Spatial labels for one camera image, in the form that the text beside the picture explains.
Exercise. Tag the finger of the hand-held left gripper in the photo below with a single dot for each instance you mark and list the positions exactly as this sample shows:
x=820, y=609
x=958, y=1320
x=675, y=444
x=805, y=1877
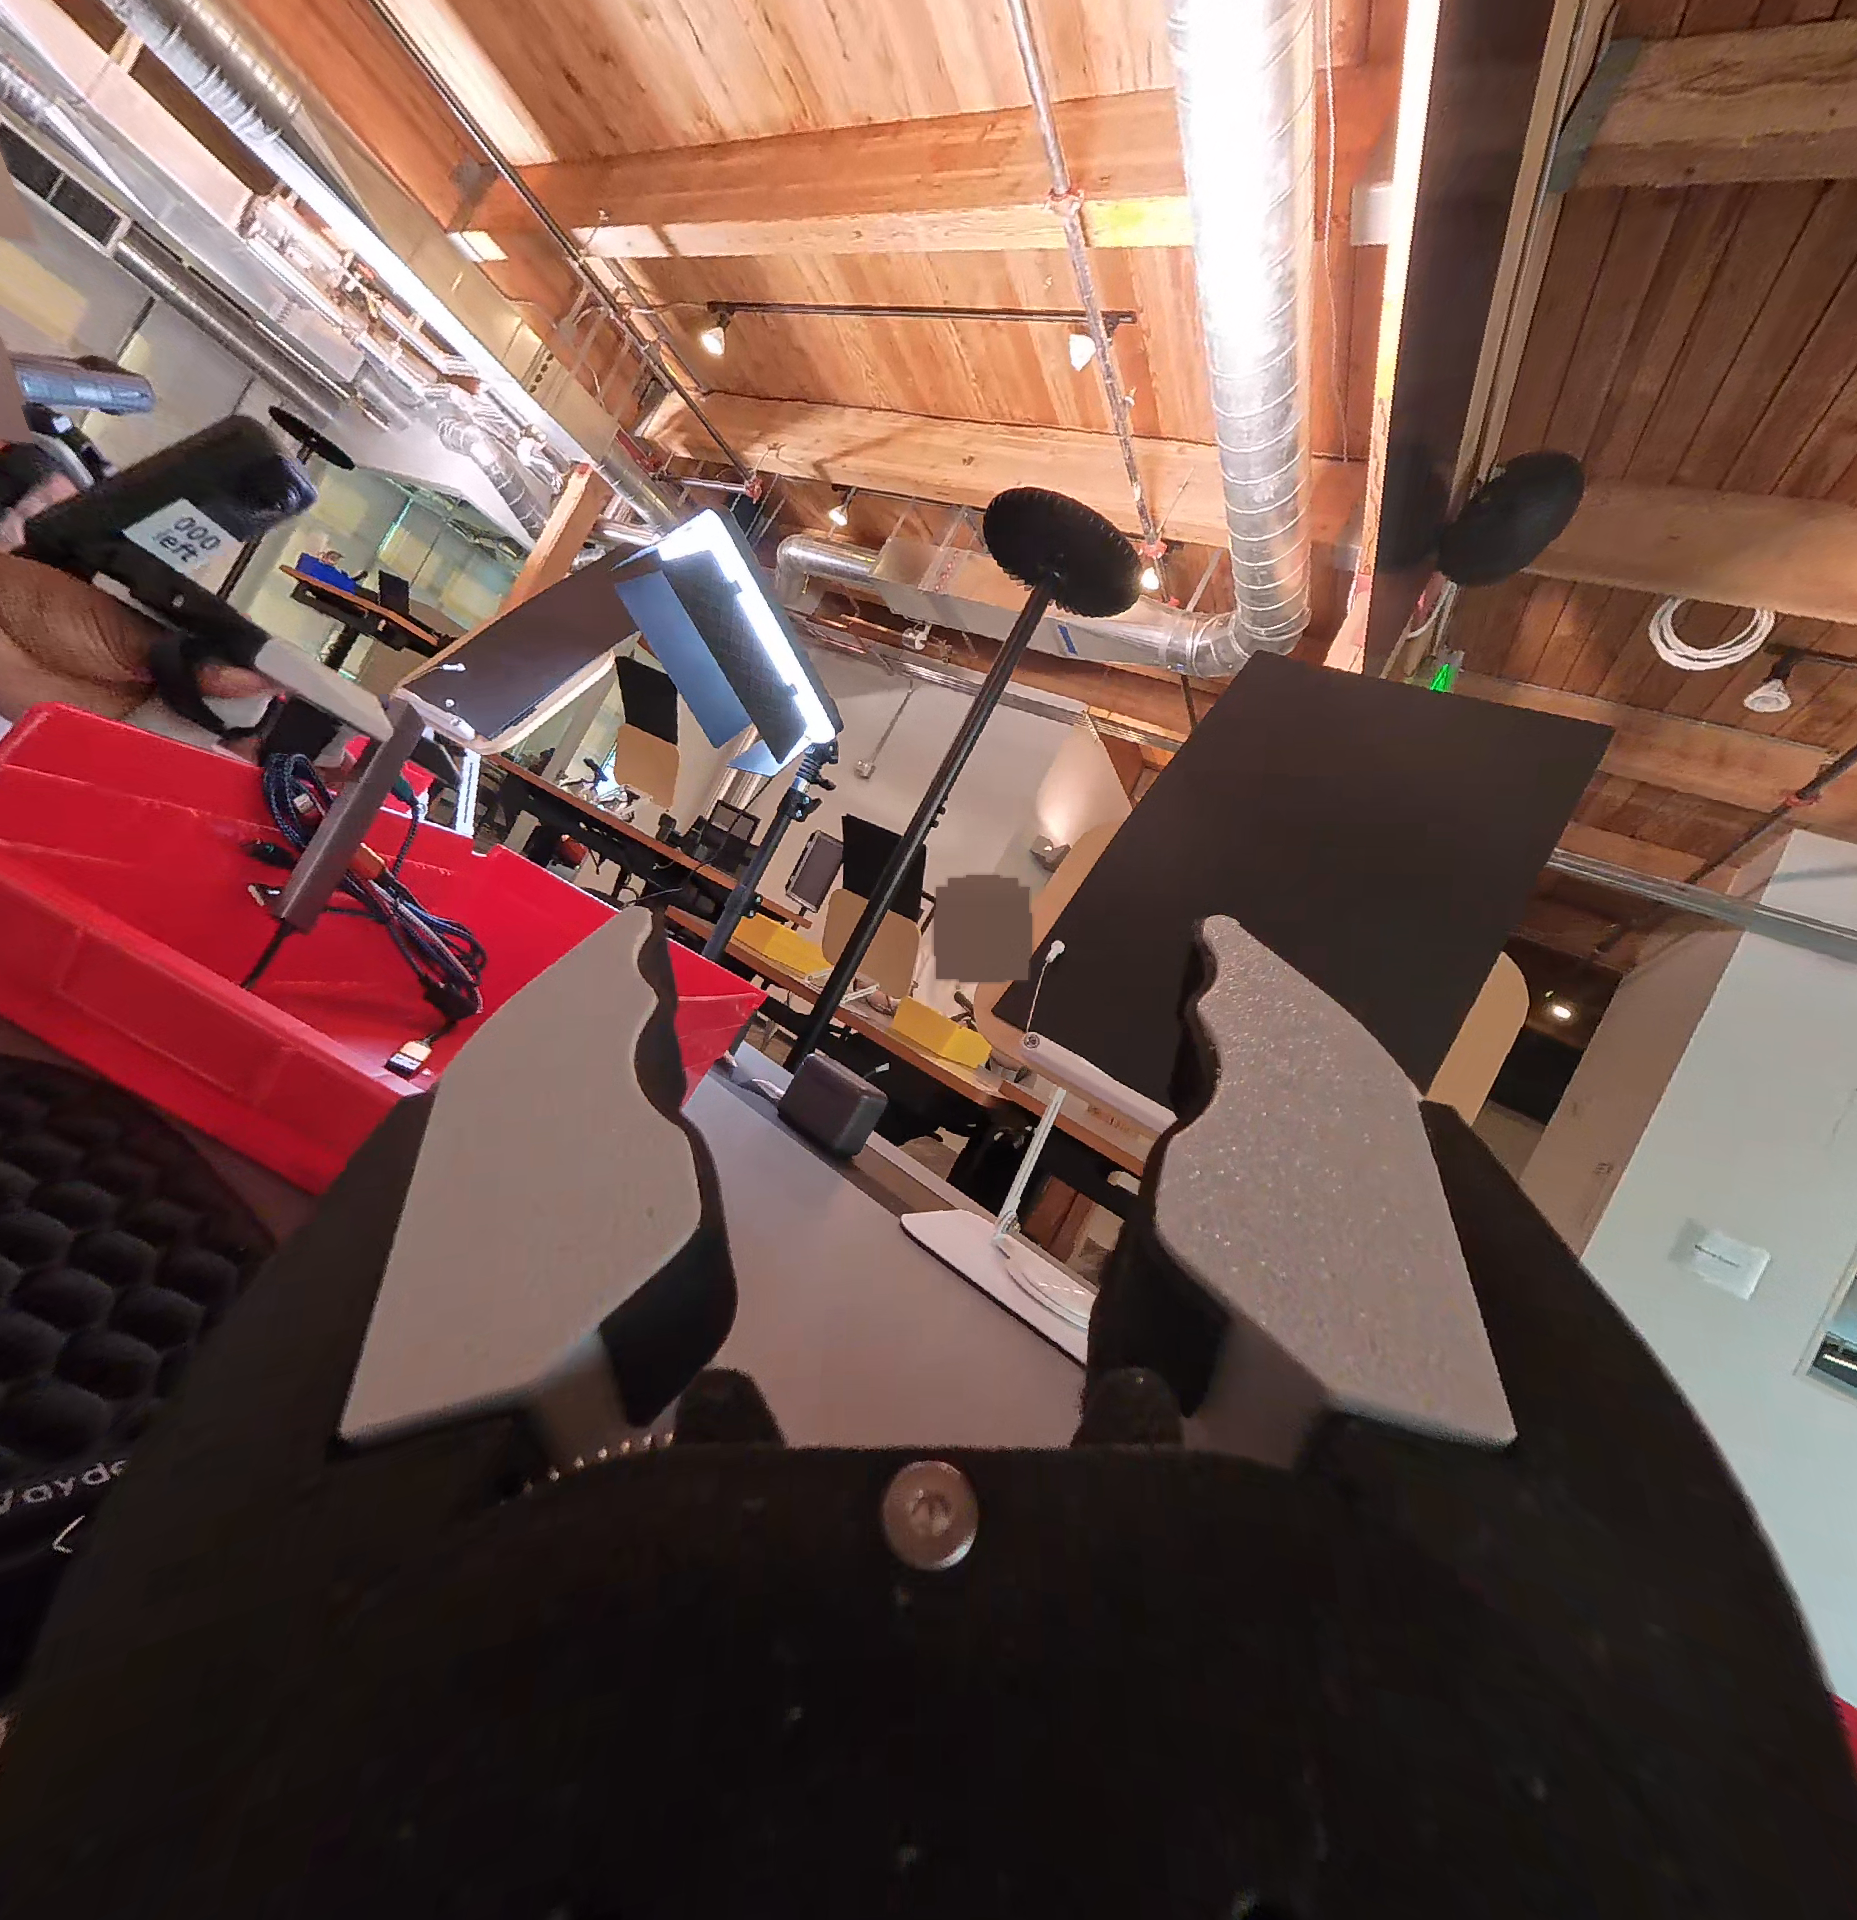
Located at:
x=329, y=693

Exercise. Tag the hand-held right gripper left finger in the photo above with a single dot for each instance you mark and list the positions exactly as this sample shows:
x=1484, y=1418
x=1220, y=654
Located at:
x=538, y=1170

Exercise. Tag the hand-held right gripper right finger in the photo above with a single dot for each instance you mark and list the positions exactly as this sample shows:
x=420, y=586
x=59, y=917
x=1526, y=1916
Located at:
x=1317, y=1201

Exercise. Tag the grey usb hub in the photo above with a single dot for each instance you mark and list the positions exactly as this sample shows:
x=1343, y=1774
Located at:
x=351, y=810

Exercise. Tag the red plastic bin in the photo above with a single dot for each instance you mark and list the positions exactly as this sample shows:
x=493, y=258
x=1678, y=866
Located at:
x=193, y=1035

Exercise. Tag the person's left hand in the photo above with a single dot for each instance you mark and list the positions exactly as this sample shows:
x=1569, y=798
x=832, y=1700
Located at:
x=59, y=630

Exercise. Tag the white edged black panel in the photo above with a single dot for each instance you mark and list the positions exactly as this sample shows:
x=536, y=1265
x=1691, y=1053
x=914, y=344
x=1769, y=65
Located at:
x=523, y=661

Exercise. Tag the white stand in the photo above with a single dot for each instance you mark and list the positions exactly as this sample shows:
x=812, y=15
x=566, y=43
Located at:
x=1085, y=1080

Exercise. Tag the grey box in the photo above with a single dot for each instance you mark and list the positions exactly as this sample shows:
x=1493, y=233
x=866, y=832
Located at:
x=834, y=1107

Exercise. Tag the black board wooden edge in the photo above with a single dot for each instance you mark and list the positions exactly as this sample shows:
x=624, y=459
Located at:
x=1317, y=870

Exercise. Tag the yellow bin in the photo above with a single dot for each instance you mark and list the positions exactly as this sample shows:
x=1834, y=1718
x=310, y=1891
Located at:
x=784, y=948
x=943, y=1035

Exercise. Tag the white paper sign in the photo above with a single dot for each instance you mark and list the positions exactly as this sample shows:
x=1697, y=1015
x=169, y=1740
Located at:
x=1720, y=1257

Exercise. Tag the led panel light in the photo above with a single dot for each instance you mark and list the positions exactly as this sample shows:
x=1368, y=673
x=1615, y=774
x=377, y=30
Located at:
x=732, y=630

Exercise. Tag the black honeycomb cushion pad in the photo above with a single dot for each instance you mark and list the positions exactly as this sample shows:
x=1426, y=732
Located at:
x=89, y=1275

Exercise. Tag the black pole with disc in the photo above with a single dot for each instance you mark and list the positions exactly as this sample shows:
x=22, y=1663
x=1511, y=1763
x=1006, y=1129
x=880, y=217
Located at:
x=928, y=810

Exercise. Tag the black round speaker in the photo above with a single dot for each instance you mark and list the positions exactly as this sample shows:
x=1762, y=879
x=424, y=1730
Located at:
x=1514, y=519

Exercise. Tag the silver ventilation duct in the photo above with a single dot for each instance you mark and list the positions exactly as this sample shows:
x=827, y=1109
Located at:
x=1243, y=300

